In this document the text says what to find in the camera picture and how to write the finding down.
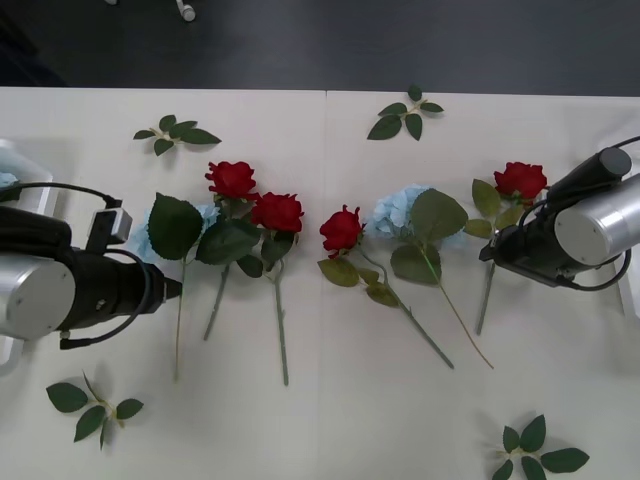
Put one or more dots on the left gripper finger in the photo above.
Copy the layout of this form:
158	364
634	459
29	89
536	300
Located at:
172	285
171	295

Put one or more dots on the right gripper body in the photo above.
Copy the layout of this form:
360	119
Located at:
502	260

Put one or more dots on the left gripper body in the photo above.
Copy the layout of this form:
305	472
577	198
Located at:
156	291

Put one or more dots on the pale blue flower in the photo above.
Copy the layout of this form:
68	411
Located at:
175	230
437	215

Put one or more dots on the red rose with olive leaves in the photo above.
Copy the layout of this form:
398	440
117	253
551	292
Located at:
520	181
342	230

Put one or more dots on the red rose with dark leaves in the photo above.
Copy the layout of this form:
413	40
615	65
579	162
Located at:
277	212
232	180

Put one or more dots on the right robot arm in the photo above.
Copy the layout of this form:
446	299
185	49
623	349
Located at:
595	230

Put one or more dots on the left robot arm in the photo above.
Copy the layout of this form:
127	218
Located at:
35	295

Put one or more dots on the shallow white box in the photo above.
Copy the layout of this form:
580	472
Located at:
35	170
631	297

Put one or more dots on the loose green leaf twig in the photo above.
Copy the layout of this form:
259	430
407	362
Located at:
565	459
65	397
385	127
192	135

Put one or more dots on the pale blue flower head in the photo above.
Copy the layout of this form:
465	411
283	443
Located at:
5	179

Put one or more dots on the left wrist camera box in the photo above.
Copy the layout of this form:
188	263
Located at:
117	227

